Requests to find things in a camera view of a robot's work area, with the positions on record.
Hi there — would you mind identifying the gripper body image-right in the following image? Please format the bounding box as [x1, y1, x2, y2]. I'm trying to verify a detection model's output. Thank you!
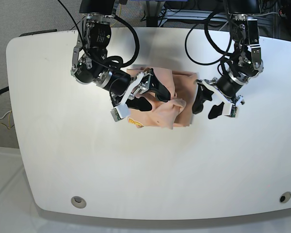
[216, 74, 244, 97]

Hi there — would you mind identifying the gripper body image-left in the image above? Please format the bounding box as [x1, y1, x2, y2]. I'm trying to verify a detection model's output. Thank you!
[106, 72, 131, 96]

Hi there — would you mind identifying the peach orange T-shirt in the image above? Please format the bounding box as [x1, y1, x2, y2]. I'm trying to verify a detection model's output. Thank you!
[128, 67, 198, 129]

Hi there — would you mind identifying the yellow floor cable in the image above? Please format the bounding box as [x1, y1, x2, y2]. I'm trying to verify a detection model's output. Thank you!
[111, 4, 122, 28]

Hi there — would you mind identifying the left table grommet hole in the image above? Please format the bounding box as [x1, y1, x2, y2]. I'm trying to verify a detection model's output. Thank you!
[71, 196, 86, 209]

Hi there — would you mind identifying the right table grommet hole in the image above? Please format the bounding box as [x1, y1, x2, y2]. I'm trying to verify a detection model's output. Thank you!
[279, 192, 291, 203]

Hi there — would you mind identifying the aluminium frame rail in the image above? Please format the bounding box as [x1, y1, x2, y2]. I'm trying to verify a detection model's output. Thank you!
[160, 9, 233, 27]

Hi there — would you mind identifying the black looped cable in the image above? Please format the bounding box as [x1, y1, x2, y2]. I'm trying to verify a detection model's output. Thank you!
[185, 11, 236, 66]

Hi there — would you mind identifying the table grommet hole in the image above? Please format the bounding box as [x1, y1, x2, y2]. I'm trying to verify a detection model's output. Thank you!
[71, 196, 86, 209]
[279, 192, 291, 203]

